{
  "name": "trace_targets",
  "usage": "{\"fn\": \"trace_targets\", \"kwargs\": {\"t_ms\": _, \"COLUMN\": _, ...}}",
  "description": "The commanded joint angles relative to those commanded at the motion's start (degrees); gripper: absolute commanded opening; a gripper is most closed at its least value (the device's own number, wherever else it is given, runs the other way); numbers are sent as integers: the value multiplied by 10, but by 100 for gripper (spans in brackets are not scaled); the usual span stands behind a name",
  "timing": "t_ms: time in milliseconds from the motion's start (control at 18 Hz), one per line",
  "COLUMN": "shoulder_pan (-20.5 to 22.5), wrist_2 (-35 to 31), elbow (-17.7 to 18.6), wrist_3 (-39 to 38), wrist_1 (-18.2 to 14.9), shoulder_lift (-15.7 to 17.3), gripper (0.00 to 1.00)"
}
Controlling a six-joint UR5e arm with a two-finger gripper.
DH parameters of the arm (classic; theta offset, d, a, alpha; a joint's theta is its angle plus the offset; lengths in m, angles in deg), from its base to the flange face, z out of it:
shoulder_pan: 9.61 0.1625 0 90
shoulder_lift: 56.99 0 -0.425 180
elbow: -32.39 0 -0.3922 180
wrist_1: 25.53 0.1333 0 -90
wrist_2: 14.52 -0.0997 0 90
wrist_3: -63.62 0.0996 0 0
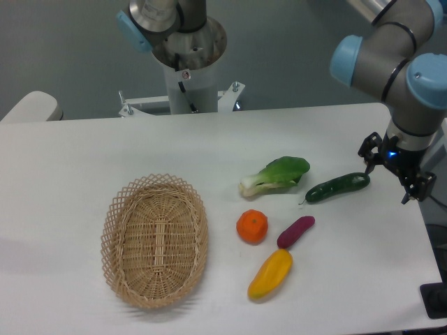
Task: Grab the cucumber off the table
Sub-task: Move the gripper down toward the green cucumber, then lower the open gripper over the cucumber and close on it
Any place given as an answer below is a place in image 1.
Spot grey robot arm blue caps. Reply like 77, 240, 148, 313
330, 1, 446, 203

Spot purple sweet potato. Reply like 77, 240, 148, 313
277, 216, 315, 248

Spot white chair armrest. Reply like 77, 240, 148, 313
1, 91, 64, 124

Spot robot base white pedestal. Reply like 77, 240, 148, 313
115, 0, 246, 119

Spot green bok choy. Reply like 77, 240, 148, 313
239, 156, 311, 198

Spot yellow orange mango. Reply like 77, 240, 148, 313
247, 248, 293, 300

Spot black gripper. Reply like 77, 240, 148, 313
358, 132, 437, 204

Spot orange tangerine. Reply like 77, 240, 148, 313
236, 209, 268, 244

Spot black box at table edge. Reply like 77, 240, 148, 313
420, 283, 446, 320

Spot dark green cucumber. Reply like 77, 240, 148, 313
300, 172, 370, 204

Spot oval wicker basket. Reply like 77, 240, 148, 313
101, 174, 208, 309

